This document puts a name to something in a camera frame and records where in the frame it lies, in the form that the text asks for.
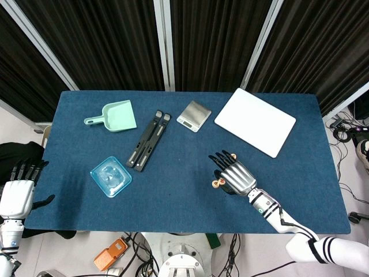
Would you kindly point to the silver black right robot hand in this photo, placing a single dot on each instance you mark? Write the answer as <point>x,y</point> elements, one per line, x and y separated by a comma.
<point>237,177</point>

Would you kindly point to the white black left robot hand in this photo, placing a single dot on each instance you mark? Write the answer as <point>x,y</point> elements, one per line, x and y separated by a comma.
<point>15,199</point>

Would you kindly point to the cream game piece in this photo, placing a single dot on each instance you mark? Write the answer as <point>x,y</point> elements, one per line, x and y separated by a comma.
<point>215,183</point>
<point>222,181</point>
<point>232,156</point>

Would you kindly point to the cream game piece top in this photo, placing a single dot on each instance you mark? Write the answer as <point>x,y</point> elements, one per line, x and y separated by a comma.
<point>232,156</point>

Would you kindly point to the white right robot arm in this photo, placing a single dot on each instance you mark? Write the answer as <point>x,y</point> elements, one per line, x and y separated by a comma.
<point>346,254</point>

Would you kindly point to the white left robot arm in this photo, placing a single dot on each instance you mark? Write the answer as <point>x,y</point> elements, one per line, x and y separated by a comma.
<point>10,231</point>

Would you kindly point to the black fabric bundle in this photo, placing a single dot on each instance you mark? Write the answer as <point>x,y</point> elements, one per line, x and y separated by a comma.
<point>17,153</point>

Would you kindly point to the white board with black edge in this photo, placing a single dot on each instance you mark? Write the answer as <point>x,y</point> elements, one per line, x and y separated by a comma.
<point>256,122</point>

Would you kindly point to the blue fabric tablecloth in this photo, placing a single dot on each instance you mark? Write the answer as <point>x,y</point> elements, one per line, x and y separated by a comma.
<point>178,187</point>

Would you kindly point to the beige chair edge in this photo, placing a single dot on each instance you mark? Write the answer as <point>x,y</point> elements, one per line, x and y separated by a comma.
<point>46,138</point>

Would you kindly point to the dark green flat object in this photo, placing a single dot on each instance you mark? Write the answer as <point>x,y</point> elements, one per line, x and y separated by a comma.
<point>214,241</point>

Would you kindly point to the silver digital kitchen scale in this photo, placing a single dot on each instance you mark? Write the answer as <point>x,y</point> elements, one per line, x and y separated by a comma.
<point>194,112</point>

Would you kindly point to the white robot torso base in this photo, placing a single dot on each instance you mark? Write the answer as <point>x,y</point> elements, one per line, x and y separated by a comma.
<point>181,248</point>

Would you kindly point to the black folding laptop stand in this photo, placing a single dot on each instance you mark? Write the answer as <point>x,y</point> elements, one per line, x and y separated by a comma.
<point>150,138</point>

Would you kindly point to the clear turquoise plastic tray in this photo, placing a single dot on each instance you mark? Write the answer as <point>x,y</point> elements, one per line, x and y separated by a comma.
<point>111,177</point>

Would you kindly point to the orange pedal box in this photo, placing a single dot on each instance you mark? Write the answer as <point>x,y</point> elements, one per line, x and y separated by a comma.
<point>111,255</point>

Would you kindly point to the black stand foot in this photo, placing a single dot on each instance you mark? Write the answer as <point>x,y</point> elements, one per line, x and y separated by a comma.
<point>356,217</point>

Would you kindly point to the black pleated curtain panel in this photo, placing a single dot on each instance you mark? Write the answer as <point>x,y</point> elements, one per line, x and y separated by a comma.
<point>17,72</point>
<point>101,43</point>
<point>317,43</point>
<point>216,43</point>

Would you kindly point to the white black sneaker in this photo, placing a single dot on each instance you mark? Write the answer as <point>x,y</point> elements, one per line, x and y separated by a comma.
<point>363,155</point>

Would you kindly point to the light green plastic dustpan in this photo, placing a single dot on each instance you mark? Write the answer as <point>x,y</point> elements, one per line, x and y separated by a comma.
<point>119,118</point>

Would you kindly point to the black equipment box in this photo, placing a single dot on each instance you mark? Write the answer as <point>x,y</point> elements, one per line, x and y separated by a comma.
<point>360,111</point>

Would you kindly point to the white partition frame post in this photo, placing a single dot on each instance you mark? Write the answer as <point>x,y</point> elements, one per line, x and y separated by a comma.
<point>260,43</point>
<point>346,104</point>
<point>165,43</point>
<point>39,43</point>

